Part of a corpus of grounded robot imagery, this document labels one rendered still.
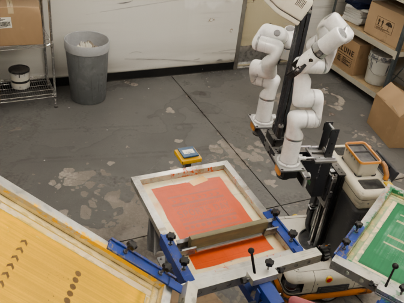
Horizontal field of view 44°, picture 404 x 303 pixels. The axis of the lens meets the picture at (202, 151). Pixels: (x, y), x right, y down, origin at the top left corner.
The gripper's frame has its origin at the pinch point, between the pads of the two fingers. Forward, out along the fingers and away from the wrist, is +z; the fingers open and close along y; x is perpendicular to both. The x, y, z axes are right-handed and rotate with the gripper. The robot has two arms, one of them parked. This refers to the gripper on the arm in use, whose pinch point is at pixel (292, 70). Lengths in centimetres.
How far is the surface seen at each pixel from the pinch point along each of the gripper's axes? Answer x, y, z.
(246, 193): -37, -10, 67
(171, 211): -10, -38, 84
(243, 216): -40, -25, 65
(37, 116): 86, 119, 312
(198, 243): -22, -59, 62
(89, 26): 110, 221, 269
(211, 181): -22, -5, 83
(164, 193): -5, -27, 91
